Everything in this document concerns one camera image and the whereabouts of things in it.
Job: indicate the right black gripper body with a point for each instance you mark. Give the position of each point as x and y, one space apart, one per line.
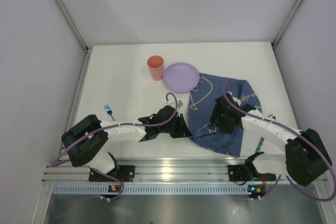
217 114

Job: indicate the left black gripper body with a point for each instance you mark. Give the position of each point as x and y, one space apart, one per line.
177 125

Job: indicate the blue fish-print cloth napkin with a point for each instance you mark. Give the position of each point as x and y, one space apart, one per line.
200 107

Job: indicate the teal-handled metal spoon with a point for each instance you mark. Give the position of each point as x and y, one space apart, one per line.
261 141

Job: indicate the purple plastic plate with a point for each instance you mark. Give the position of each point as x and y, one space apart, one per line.
181 77

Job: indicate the blue metallic fork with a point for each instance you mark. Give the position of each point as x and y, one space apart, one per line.
109 111

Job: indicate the orange plastic cup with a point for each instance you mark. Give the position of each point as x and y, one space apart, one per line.
156 67

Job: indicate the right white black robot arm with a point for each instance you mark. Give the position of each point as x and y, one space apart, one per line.
303 156

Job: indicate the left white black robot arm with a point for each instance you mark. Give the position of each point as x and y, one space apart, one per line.
90 141

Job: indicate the aluminium rail frame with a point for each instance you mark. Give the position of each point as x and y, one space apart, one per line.
155 170

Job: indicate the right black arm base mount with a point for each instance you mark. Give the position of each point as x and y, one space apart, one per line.
241 174

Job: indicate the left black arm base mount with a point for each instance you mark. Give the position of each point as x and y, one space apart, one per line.
125 173

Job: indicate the white slotted cable duct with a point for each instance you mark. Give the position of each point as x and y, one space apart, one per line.
158 189

